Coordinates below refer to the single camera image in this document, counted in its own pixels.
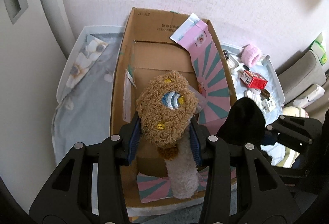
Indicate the black small cap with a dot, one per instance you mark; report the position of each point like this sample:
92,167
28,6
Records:
226,54

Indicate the brown hair scrunchie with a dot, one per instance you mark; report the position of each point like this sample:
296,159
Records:
265,94

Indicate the pink fluffy sock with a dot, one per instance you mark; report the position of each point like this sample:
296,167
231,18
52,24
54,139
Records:
251,55

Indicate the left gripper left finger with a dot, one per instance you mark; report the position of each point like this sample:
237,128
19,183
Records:
86,186

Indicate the green tissue box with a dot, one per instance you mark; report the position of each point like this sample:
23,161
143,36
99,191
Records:
318,49

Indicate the yellow floral pillow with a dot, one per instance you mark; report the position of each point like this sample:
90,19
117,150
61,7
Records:
295,111

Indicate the white earbud case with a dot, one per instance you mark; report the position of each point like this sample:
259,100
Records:
253,96

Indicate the black cloth item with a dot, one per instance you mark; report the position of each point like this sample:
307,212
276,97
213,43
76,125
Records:
245,123

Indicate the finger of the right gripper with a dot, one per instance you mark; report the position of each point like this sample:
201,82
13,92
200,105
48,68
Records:
292,131

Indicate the grey sofa cushion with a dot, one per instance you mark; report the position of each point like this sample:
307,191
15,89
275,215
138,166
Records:
306,72

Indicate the floral blue cloth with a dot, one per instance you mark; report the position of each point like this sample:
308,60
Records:
82,90

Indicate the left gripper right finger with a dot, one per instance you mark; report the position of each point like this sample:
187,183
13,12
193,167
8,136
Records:
242,187

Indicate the white plastic tray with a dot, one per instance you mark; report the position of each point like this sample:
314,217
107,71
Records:
77,64

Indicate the red snack box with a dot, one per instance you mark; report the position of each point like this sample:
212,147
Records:
253,80

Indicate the white door with handle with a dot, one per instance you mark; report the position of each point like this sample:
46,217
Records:
31,66

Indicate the white floral card box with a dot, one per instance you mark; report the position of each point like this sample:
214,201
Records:
268,104

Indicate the brown cardboard box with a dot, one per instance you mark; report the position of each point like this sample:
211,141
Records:
129,82

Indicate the brown plush toy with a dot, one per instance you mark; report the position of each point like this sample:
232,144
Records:
165,108

